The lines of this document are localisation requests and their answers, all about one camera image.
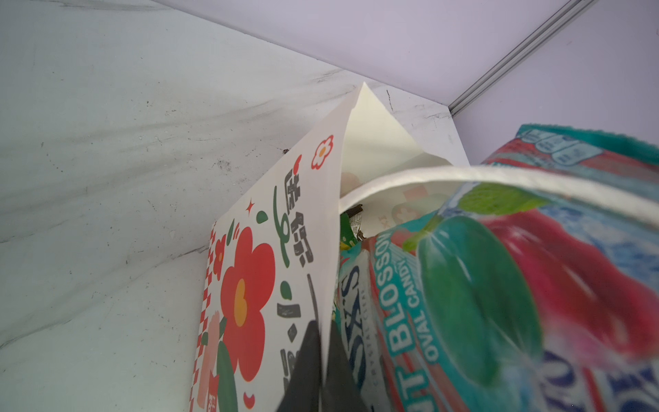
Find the green yellow Fox's candy bag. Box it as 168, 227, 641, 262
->
340, 213, 360, 251

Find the teal green Fox's candy bag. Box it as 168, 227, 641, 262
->
334, 123, 659, 412

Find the brown chocolate bar wrapper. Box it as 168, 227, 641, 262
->
346, 204, 365, 241

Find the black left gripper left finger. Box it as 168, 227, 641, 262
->
276, 320, 322, 412

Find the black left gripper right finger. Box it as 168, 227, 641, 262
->
323, 324, 367, 412

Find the white flowered paper bag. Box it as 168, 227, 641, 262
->
190, 86, 658, 411

